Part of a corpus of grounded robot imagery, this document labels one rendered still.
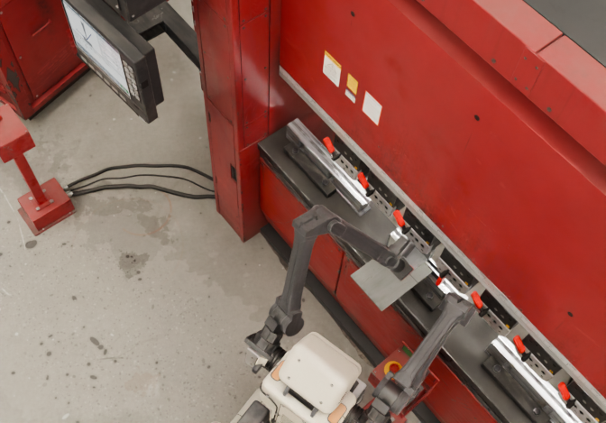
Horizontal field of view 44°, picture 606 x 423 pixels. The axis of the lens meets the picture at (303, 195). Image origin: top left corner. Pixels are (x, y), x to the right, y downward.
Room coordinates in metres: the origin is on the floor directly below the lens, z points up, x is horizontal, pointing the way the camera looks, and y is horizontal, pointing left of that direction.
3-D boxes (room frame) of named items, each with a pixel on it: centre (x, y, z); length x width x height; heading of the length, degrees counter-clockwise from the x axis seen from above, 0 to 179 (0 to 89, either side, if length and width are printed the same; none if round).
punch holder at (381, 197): (1.45, -0.32, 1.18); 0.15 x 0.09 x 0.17; 43
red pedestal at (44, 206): (1.81, 1.37, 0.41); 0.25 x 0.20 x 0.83; 133
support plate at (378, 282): (1.18, -0.36, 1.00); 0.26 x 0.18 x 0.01; 133
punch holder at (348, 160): (1.59, -0.18, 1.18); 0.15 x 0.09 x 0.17; 43
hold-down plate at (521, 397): (0.80, -0.85, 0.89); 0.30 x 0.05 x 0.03; 43
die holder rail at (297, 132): (1.68, -0.10, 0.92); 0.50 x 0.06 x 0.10; 43
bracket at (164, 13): (2.04, 0.62, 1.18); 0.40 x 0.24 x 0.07; 43
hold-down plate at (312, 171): (1.68, -0.02, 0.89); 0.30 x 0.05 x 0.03; 43
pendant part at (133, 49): (1.78, 0.74, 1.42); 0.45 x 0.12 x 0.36; 48
